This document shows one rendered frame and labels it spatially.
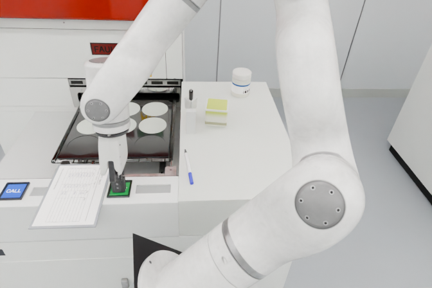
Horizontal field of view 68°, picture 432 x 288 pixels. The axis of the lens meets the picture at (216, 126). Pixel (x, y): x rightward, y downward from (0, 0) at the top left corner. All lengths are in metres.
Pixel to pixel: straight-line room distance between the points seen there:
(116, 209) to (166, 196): 0.13
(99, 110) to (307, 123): 0.38
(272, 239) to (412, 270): 1.67
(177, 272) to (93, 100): 0.35
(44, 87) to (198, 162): 0.77
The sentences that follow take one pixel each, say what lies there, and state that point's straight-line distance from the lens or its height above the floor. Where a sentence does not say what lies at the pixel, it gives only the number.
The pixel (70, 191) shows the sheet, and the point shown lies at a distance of 0.90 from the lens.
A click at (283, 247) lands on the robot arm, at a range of 0.53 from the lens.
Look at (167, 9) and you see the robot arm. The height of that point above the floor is 1.41.
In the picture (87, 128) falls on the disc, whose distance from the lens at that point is 1.21.
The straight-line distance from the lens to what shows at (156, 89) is 1.33.
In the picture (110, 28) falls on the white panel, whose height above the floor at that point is 1.18.
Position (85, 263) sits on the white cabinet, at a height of 0.71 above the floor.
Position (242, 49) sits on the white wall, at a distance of 2.90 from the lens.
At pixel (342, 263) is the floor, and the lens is 2.00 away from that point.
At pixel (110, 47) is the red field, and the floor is 1.11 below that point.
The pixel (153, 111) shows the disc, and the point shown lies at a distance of 1.25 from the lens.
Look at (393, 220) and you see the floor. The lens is 2.34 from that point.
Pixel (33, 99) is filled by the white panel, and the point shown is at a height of 0.88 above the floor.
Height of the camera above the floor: 1.59
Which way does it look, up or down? 36 degrees down
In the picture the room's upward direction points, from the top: 3 degrees clockwise
